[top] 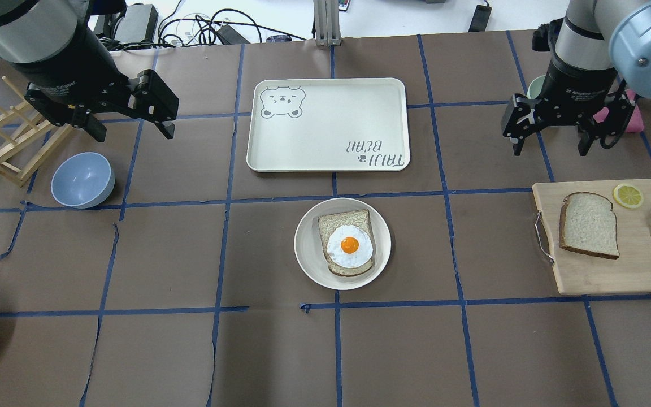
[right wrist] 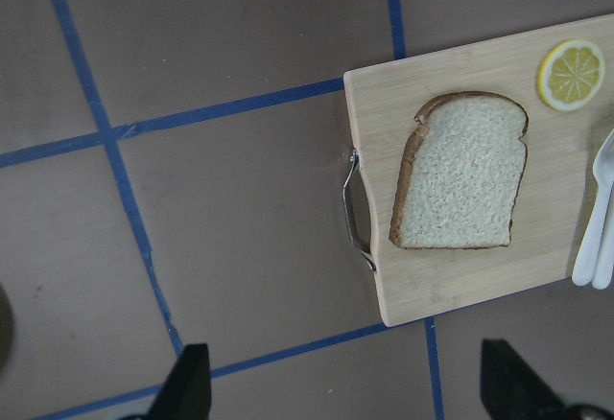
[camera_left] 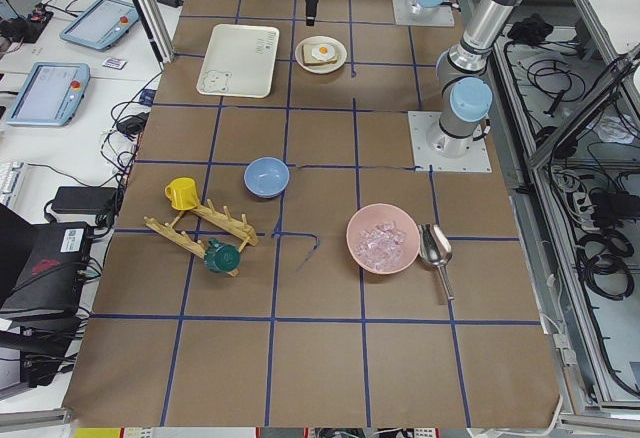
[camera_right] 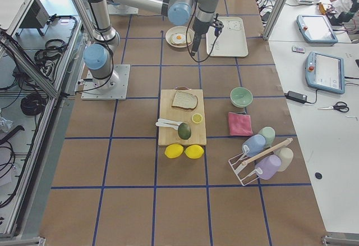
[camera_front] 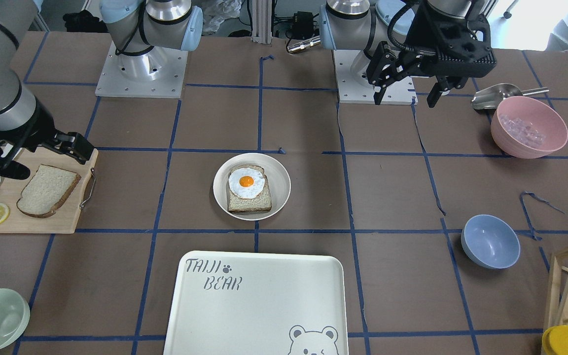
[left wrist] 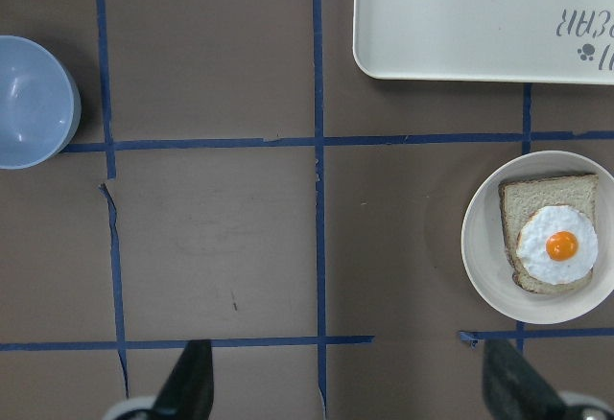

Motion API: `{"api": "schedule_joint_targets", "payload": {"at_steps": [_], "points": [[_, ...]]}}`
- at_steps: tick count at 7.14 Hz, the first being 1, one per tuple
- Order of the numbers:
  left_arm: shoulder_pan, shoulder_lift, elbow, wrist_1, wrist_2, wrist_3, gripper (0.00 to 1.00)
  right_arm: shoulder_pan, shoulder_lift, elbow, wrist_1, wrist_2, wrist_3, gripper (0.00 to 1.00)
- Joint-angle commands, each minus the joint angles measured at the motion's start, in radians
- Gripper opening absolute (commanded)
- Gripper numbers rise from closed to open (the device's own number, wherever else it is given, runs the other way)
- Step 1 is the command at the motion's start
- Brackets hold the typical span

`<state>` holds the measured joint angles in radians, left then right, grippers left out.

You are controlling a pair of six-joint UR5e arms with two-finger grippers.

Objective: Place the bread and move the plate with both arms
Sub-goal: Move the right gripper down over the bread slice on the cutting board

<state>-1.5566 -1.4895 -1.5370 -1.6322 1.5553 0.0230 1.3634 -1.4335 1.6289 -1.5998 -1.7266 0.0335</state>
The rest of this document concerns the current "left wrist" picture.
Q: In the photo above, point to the fried egg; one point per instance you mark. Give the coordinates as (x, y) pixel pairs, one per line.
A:
(558, 245)

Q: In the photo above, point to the bread slice on plate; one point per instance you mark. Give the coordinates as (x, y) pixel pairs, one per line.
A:
(520, 199)

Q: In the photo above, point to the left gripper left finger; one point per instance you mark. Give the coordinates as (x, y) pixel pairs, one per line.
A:
(188, 391)

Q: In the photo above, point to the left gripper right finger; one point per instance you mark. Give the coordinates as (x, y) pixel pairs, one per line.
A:
(512, 389)

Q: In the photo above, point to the cream round plate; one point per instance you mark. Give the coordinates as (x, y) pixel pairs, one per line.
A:
(483, 251)

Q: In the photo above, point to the blue bowl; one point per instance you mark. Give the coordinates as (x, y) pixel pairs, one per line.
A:
(40, 104)

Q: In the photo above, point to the cream bear tray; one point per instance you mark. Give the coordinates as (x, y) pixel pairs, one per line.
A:
(558, 41)

